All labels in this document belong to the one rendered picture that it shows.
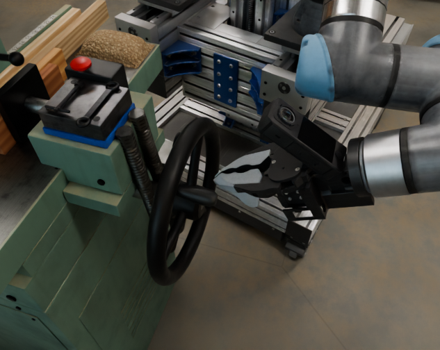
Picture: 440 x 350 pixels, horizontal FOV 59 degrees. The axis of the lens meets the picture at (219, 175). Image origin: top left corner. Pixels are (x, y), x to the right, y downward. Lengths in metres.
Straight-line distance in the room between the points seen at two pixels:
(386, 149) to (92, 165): 0.39
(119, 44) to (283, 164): 0.46
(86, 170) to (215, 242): 1.02
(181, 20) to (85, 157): 0.81
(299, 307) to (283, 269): 0.15
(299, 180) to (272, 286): 1.04
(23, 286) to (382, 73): 0.56
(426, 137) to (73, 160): 0.46
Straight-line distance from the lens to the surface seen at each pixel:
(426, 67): 0.50
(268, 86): 1.04
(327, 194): 0.51
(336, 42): 0.49
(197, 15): 1.35
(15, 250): 0.61
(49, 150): 0.62
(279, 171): 0.49
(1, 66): 0.69
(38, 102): 0.67
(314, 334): 1.45
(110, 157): 0.56
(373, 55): 0.49
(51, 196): 0.64
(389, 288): 1.60
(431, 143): 0.45
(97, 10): 0.96
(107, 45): 0.84
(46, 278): 0.70
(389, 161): 0.45
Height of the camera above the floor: 1.35
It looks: 49 degrees down
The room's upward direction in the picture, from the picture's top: straight up
